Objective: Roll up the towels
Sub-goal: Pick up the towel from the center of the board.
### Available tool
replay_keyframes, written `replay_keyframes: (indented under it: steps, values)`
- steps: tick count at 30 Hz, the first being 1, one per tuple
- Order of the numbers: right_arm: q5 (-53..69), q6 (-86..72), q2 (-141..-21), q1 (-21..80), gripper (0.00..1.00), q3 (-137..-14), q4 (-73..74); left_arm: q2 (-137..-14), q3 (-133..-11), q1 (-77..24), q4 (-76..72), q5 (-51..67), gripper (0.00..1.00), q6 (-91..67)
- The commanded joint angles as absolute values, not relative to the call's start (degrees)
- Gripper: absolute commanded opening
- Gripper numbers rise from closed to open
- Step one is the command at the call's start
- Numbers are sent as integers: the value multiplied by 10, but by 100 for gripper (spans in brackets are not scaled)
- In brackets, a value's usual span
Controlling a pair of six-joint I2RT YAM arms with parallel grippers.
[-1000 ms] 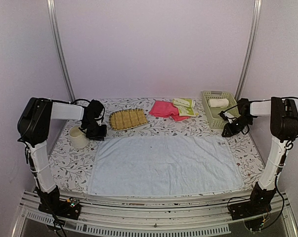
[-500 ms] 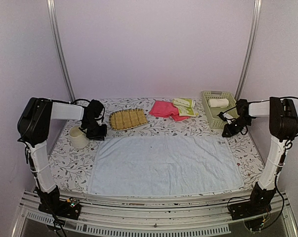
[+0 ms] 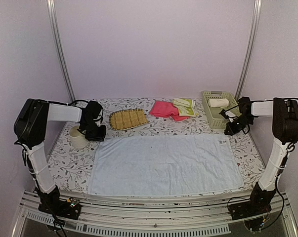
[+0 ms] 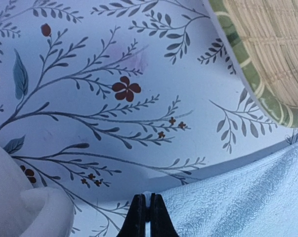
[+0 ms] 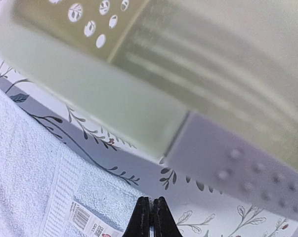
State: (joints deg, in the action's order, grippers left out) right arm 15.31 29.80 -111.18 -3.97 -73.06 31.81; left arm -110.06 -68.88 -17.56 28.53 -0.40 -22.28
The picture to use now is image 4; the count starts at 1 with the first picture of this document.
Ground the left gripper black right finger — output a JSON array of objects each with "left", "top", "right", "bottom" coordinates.
[{"left": 148, "top": 193, "right": 179, "bottom": 237}]

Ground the woven bamboo tray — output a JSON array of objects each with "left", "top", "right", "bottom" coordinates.
[{"left": 203, "top": 0, "right": 298, "bottom": 128}]

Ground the light blue towel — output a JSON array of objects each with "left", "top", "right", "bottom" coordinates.
[{"left": 161, "top": 142, "right": 298, "bottom": 237}]

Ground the floral tablecloth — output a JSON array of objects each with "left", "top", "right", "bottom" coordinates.
[{"left": 0, "top": 0, "right": 298, "bottom": 237}]

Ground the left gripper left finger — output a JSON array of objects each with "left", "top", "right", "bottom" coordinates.
[{"left": 118, "top": 194, "right": 146, "bottom": 237}]

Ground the cream ceramic mug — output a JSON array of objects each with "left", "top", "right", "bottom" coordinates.
[{"left": 0, "top": 147, "right": 74, "bottom": 237}]

